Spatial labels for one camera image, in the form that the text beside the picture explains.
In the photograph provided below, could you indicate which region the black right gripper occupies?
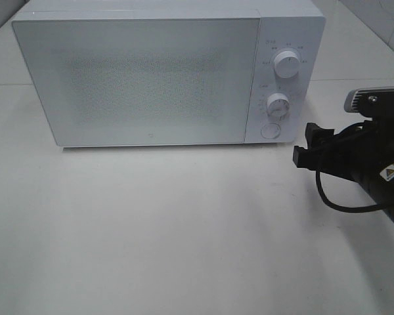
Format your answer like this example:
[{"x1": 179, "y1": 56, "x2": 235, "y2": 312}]
[{"x1": 292, "y1": 117, "x2": 394, "y2": 184}]

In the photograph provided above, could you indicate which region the round door release button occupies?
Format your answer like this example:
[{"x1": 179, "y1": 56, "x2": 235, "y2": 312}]
[{"x1": 260, "y1": 123, "x2": 281, "y2": 139}]

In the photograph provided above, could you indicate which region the white timer knob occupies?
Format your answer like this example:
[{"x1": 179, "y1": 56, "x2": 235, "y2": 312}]
[{"x1": 267, "y1": 93, "x2": 290, "y2": 117}]

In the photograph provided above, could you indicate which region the white microwave door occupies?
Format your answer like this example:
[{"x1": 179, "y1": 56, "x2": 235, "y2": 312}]
[{"x1": 12, "y1": 18, "x2": 259, "y2": 147}]

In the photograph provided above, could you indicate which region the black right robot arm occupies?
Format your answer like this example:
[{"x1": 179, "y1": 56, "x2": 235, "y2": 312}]
[{"x1": 292, "y1": 119, "x2": 394, "y2": 223}]

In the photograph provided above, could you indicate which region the upper white power knob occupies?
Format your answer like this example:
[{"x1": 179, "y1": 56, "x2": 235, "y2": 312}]
[{"x1": 272, "y1": 48, "x2": 301, "y2": 79}]

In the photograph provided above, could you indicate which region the white microwave oven body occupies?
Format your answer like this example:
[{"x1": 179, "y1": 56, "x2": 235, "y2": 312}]
[{"x1": 12, "y1": 1, "x2": 326, "y2": 146}]

